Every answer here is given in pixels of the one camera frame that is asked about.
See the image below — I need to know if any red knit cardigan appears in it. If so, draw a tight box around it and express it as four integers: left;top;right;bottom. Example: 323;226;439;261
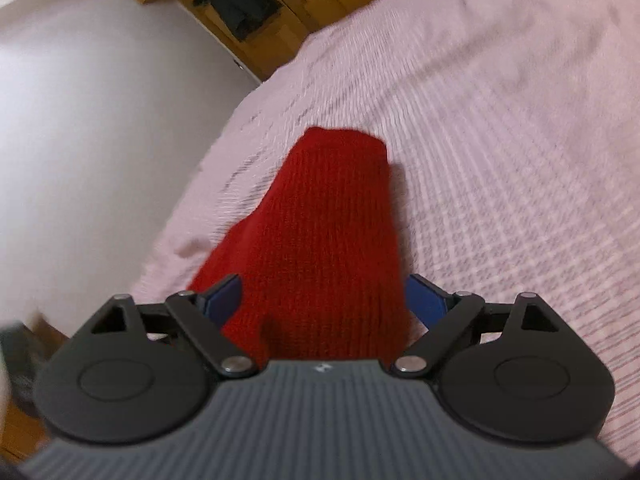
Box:
189;127;411;365

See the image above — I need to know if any pink checked bed sheet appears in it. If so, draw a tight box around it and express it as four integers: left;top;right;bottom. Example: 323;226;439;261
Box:
132;0;639;462

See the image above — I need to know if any hanging black coat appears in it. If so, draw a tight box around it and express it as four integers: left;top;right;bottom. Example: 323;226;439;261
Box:
193;0;282;41

